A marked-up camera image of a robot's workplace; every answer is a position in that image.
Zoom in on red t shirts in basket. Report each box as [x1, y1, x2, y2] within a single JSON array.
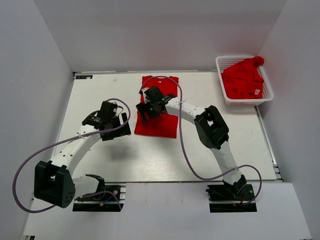
[[221, 56, 264, 100]]

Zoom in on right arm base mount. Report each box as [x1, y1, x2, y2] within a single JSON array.
[[206, 184, 257, 213]]

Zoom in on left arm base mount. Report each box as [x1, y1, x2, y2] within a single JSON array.
[[72, 183, 126, 213]]

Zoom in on red t shirt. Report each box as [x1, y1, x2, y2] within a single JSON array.
[[134, 75, 178, 139]]

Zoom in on white plastic basket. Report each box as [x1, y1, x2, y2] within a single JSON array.
[[215, 55, 274, 106]]

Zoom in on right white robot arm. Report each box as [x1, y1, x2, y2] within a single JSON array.
[[136, 86, 247, 200]]

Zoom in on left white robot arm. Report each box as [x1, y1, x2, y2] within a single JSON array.
[[34, 98, 131, 208]]

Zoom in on black label sticker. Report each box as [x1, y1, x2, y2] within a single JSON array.
[[75, 75, 93, 80]]

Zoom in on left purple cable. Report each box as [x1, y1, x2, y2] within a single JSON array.
[[12, 98, 132, 214]]

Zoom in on purple cable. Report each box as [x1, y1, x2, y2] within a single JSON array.
[[139, 75, 263, 206], [12, 98, 132, 214]]

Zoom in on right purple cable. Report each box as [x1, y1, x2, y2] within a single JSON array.
[[139, 75, 263, 206]]

